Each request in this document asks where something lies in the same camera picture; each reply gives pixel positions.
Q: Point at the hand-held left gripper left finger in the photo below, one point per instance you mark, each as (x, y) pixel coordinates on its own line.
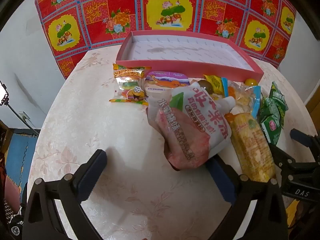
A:
(93, 172)

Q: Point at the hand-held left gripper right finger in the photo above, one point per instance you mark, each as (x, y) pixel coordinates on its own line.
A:
(221, 180)

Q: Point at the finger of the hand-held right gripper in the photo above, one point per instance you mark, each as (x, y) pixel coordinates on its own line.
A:
(298, 135)
(281, 155)

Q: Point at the green packet with white label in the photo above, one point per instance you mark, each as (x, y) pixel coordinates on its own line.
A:
(272, 127)

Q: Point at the green pea snack packet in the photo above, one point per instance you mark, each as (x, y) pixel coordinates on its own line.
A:
(267, 108)
(278, 96)

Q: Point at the pink jelly drink pouch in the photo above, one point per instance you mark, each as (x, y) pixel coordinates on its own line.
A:
(187, 127)

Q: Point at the clear blue-edged jelly packet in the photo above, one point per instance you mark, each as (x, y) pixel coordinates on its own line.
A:
(246, 97)

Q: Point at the yellow round jelly cup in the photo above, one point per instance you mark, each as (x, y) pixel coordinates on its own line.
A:
(249, 82)

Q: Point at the burger gummy candy packet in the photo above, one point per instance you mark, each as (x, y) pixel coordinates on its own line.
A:
(130, 85)

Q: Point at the purple lid jelly cup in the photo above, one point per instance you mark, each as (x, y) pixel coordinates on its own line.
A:
(166, 82)

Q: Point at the pink cardboard box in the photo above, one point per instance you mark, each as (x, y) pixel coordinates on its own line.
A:
(185, 52)

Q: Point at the yellow corn snack packet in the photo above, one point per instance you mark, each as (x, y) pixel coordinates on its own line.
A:
(251, 145)

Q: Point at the wooden furniture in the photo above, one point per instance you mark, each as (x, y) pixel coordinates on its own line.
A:
(313, 97)

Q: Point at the blue foam mat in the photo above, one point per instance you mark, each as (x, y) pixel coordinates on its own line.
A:
(20, 152)

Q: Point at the brown round jelly cup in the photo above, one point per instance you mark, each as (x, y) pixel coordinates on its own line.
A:
(206, 86)

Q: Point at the dark patterned cloth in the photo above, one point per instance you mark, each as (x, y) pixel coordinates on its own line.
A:
(13, 226)

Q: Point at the black light stand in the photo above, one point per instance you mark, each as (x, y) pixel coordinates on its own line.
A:
(15, 112)

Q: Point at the red floral cloth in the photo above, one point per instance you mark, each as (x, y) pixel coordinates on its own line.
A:
(160, 10)

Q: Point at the white wall outlet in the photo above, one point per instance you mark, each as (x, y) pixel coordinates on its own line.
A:
(24, 115)

